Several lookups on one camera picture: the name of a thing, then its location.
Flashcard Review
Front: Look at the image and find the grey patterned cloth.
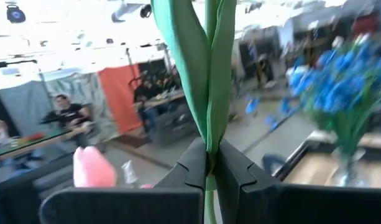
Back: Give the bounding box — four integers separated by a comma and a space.
0, 73, 119, 141

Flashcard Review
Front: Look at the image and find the pink artificial tulip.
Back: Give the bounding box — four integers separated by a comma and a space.
150, 0, 237, 224
72, 146, 118, 189

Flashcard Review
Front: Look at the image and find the black ceiling spotlight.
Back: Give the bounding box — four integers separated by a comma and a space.
139, 3, 153, 19

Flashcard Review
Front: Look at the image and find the clear cut glass vase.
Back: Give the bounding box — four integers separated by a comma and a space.
328, 146, 370, 187

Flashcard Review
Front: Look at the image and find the orange curtain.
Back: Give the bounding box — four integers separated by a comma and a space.
98, 63, 144, 134

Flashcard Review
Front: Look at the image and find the green topped table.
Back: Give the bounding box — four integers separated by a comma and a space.
0, 129, 94, 161

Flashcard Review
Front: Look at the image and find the black aluminium table frame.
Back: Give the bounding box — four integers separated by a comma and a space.
0, 133, 337, 224

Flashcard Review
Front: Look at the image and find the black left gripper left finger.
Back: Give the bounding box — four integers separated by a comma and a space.
39, 136, 209, 224

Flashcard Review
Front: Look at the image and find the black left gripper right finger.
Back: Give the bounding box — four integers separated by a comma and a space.
213, 138, 381, 224

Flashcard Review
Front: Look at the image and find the small white floor scrap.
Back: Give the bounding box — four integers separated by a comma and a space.
121, 160, 138, 185

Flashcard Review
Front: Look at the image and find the blue flower bouquet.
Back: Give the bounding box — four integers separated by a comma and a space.
244, 30, 381, 156

